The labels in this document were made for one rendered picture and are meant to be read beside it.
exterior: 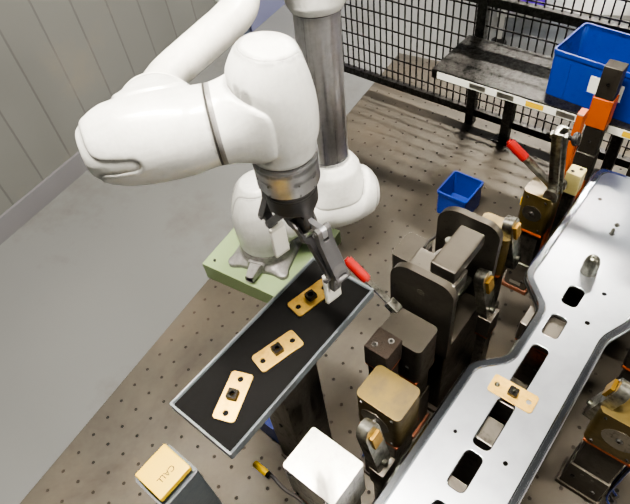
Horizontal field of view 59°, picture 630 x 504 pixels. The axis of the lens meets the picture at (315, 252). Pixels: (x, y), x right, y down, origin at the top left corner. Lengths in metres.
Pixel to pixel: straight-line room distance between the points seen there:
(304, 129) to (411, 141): 1.36
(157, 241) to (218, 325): 1.34
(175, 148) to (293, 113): 0.14
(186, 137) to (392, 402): 0.56
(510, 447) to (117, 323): 1.92
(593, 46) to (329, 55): 0.79
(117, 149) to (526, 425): 0.80
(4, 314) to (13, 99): 1.02
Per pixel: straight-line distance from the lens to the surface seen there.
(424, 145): 2.01
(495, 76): 1.75
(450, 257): 1.02
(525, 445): 1.07
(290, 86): 0.65
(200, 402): 0.94
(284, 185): 0.74
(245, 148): 0.68
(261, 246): 1.50
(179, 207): 2.99
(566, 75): 1.65
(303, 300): 1.00
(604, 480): 1.29
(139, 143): 0.68
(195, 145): 0.67
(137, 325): 2.58
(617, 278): 1.31
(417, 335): 1.05
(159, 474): 0.92
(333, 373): 1.45
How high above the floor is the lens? 1.97
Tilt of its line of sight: 49 degrees down
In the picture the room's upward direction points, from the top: 9 degrees counter-clockwise
